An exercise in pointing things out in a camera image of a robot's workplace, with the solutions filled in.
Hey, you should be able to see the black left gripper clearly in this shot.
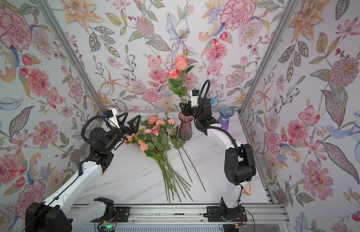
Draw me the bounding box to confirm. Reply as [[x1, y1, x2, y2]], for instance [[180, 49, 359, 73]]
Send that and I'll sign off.
[[104, 113, 140, 153]]

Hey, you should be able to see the coral pink carnation stem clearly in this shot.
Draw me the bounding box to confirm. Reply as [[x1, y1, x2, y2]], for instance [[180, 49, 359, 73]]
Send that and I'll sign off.
[[173, 49, 195, 103]]

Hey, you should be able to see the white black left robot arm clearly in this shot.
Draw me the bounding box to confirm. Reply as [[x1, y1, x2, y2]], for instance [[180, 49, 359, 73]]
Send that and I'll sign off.
[[23, 109, 141, 232]]

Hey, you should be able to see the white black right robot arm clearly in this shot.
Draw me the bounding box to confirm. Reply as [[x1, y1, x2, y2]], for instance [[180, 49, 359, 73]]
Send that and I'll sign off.
[[180, 80, 256, 223]]

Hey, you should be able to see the blue purple glass vase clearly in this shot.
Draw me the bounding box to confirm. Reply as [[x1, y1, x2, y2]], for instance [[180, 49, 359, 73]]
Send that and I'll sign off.
[[218, 106, 235, 131]]

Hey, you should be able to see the pink ribbed glass vase left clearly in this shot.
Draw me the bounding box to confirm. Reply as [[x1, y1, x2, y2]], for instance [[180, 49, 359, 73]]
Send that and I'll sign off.
[[100, 105, 116, 116]]

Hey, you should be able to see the pink ribbed glass vase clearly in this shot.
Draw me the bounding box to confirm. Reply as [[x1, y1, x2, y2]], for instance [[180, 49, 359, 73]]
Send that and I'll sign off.
[[178, 113, 194, 141], [100, 105, 116, 116]]

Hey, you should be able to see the pink ribbed glass vase centre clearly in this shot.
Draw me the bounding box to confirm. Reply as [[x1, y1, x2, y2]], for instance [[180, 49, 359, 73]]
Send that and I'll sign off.
[[178, 113, 194, 141]]

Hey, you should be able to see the bunch of artificial flowers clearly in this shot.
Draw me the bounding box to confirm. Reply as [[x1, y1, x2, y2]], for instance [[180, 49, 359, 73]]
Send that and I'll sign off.
[[125, 112, 204, 204]]

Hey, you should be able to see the blue microphone on black stand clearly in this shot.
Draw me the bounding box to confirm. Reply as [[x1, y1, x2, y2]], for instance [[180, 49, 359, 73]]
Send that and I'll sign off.
[[210, 97, 216, 105]]

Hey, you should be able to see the orange pink card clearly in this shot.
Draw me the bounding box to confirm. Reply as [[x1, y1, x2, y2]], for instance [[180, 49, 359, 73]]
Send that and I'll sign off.
[[243, 183, 251, 196]]

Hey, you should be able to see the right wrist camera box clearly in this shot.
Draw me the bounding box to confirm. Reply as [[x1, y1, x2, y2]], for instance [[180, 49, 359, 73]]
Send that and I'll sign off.
[[190, 90, 200, 108]]

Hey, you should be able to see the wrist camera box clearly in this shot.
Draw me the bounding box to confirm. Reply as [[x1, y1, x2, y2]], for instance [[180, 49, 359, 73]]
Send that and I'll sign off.
[[190, 90, 200, 108], [103, 109, 119, 128]]

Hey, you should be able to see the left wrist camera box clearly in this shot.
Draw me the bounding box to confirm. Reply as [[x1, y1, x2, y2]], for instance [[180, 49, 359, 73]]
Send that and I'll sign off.
[[103, 109, 119, 128]]

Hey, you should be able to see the right corner aluminium post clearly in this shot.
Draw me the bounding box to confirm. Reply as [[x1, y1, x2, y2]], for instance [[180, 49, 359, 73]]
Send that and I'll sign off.
[[239, 1, 298, 117]]

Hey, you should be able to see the corner aluminium post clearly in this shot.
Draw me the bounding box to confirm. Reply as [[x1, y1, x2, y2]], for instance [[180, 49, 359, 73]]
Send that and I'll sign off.
[[35, 0, 103, 110], [239, 1, 298, 117]]

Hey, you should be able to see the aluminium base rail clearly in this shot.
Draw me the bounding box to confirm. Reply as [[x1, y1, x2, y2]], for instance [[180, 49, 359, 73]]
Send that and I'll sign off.
[[69, 203, 291, 232]]

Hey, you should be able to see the left corner aluminium post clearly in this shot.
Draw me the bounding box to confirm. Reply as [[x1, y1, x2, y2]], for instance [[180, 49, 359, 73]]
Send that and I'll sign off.
[[35, 0, 103, 110]]

